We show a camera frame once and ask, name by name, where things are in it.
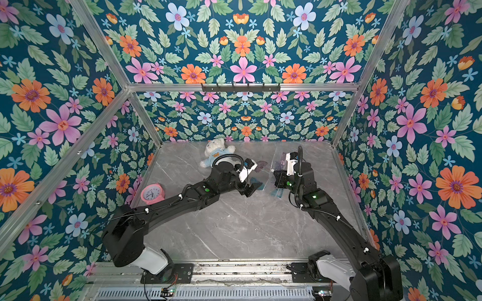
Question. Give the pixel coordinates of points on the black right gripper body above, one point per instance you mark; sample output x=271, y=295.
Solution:
x=280, y=181

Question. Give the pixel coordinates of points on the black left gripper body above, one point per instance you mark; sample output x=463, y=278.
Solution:
x=241, y=187

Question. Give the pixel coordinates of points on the teal protractor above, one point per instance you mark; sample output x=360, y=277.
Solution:
x=256, y=184

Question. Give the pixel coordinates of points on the teal triangle ruler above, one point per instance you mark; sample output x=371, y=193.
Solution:
x=277, y=193

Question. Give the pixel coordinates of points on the purple protractor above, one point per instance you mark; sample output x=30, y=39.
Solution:
x=260, y=166

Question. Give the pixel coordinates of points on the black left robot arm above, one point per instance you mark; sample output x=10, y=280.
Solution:
x=123, y=237

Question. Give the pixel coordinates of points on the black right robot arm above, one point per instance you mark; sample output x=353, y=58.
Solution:
x=369, y=275

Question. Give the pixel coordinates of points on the white teddy bear blue shirt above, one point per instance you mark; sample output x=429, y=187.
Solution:
x=214, y=149

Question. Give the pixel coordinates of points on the pink alarm clock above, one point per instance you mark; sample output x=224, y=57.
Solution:
x=153, y=193

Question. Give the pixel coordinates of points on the white vent grille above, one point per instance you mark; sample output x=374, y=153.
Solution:
x=206, y=293

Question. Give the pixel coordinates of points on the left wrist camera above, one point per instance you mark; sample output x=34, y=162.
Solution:
x=247, y=167

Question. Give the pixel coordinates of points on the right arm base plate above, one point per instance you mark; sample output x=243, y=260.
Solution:
x=304, y=272

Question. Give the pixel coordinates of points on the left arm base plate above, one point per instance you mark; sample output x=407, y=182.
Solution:
x=177, y=273

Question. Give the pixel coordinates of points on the black hook rail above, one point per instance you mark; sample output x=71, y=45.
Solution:
x=234, y=88

